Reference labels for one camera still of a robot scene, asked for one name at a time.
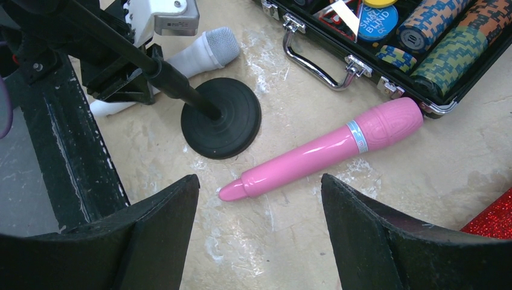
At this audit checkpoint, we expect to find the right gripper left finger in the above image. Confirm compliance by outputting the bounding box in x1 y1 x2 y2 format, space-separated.
1 175 200 289

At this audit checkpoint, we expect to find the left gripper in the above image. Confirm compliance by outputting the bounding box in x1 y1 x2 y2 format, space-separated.
80 43 155 105

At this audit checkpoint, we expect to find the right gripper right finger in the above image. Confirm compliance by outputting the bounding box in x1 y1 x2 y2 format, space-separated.
321 174 511 289

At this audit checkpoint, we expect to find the white microphone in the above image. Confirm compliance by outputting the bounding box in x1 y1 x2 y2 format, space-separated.
88 27 241 118

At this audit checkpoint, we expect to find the red glitter microphone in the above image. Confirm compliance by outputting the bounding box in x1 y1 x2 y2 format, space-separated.
460 188 511 240

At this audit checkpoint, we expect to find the black round-base mic stand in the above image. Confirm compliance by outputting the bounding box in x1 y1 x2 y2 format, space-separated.
54 1 261 160

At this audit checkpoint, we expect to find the pink microphone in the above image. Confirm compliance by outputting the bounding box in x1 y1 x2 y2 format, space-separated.
219 97 423 202

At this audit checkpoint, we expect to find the black poker chip case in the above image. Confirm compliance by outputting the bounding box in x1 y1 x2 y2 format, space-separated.
260 1 511 118

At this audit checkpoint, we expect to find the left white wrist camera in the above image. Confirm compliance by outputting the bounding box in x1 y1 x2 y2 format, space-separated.
123 0 200 47

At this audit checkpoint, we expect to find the black front mounting rail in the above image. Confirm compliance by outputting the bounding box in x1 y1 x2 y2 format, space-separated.
1 54 130 237

